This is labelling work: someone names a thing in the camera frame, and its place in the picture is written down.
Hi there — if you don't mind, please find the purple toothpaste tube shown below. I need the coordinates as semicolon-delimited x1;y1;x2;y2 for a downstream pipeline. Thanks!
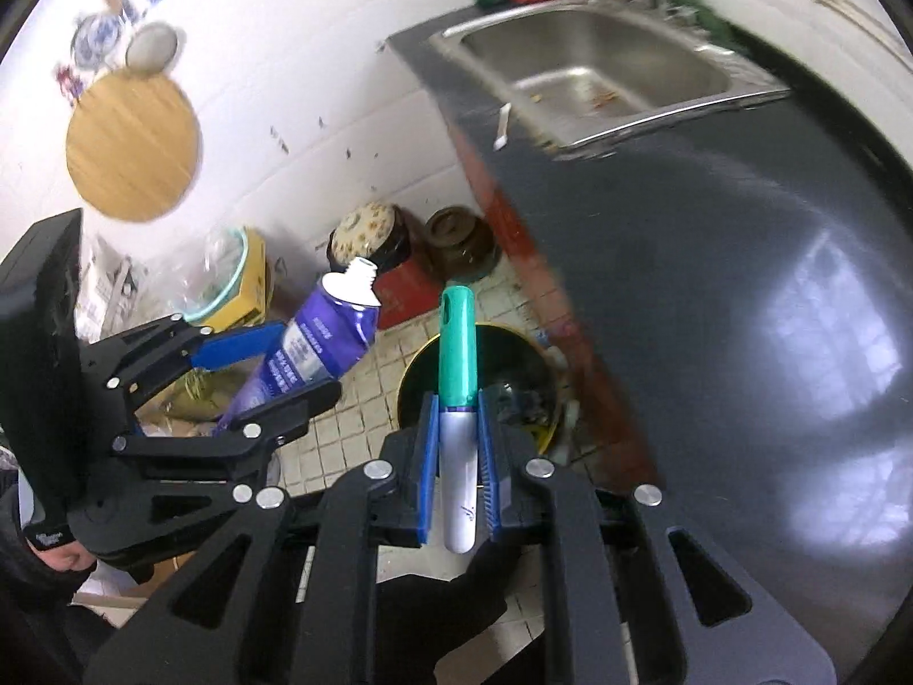
214;257;382;436

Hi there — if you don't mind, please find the blue and white plate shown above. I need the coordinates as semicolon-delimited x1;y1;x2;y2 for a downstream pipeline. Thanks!
70;13;126;72

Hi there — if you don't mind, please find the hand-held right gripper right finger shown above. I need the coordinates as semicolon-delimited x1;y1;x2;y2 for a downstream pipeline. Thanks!
476;384;835;685

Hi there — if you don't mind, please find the glass bowl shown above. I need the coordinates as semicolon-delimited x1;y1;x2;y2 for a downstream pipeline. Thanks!
153;227;251;319

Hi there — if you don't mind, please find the newspaper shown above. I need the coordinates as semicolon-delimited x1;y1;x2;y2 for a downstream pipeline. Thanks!
78;235;151;344

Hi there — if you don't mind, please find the brown ceramic jar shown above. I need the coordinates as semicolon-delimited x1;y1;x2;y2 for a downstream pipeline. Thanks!
426;205;496;283

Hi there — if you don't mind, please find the round wooden board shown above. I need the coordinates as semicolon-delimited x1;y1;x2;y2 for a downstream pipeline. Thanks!
66;70;202;224

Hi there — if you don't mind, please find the stainless steel sink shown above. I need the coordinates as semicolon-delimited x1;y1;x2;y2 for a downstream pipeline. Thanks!
428;0;793;158

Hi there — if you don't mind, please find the grey bowl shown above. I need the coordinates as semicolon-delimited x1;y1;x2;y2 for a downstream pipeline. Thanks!
124;21;178;76

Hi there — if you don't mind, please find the floral lid jar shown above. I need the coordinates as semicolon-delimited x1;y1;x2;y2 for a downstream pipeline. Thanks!
326;203;411;279

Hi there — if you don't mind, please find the black bowl yellow rim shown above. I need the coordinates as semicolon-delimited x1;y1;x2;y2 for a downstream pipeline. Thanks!
395;324;564;458

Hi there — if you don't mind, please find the green and silver pen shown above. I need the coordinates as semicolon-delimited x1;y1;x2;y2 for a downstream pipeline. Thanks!
437;285;478;554

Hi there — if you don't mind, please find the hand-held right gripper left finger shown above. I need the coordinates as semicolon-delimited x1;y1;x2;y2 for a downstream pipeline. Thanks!
86;392;439;685

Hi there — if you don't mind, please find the yellow cardboard box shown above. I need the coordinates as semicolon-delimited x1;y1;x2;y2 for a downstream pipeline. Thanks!
189;228;276;333

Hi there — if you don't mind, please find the person's left forearm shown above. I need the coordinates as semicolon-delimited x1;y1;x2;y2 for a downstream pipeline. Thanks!
0;442;97;658

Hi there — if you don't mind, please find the red box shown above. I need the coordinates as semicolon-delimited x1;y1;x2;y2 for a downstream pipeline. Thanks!
374;257;439;333

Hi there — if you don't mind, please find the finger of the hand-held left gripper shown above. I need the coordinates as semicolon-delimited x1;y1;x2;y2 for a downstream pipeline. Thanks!
75;378;344;568
78;312;288;436

